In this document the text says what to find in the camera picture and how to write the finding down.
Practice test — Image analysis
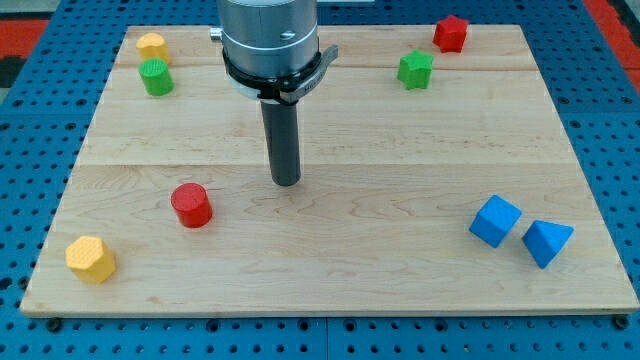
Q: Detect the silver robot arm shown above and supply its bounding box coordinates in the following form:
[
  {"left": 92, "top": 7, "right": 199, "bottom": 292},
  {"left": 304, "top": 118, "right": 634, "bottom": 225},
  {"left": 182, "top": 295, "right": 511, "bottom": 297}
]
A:
[{"left": 217, "top": 0, "right": 326, "bottom": 103}]

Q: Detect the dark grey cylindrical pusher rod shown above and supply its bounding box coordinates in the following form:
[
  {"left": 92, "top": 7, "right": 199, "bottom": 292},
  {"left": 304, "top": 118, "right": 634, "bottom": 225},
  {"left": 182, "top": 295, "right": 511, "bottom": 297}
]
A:
[{"left": 260, "top": 102, "right": 301, "bottom": 187}]

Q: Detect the black clamp with grey lever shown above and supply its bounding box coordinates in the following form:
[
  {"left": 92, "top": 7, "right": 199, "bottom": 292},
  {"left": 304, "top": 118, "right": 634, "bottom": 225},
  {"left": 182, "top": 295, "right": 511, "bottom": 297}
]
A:
[{"left": 222, "top": 45, "right": 339, "bottom": 105}]

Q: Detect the wooden board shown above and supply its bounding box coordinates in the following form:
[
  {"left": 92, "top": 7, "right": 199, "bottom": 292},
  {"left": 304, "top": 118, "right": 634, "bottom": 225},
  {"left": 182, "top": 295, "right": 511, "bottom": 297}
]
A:
[{"left": 21, "top": 25, "right": 639, "bottom": 318}]

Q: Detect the red cylinder block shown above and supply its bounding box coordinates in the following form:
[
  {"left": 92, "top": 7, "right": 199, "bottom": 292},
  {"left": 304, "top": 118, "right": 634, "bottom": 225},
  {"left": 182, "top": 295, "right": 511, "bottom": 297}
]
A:
[{"left": 170, "top": 183, "right": 214, "bottom": 228}]

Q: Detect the green star block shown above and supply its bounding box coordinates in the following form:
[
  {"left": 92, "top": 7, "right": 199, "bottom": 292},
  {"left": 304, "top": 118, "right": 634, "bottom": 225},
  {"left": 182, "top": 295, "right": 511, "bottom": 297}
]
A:
[{"left": 397, "top": 49, "right": 434, "bottom": 90}]

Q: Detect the blue cube block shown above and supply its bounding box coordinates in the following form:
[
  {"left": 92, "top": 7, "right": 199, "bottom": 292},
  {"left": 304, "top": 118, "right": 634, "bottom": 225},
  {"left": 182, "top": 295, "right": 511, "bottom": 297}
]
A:
[{"left": 469, "top": 194, "right": 522, "bottom": 248}]

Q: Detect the green cylinder block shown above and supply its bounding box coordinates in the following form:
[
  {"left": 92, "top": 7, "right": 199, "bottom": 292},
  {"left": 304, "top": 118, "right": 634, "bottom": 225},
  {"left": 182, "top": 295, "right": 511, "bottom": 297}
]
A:
[{"left": 138, "top": 58, "right": 174, "bottom": 96}]

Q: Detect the red star block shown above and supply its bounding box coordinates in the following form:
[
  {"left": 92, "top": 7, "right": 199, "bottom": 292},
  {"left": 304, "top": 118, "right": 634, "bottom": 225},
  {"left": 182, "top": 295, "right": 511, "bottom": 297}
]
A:
[{"left": 432, "top": 15, "right": 469, "bottom": 53}]

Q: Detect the yellow heart block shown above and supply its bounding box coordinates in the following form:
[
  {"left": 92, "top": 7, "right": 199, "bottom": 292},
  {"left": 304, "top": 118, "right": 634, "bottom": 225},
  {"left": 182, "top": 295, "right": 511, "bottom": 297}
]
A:
[{"left": 136, "top": 32, "right": 171, "bottom": 64}]

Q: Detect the blue triangular block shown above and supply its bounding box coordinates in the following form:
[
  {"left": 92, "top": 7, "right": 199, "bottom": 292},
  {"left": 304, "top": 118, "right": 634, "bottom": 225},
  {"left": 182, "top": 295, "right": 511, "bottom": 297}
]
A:
[{"left": 522, "top": 220, "right": 574, "bottom": 269}]

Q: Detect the yellow hexagon block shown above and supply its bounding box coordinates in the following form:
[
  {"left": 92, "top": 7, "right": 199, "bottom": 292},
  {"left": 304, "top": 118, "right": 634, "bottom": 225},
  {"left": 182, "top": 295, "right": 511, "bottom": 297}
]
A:
[{"left": 65, "top": 236, "right": 116, "bottom": 284}]

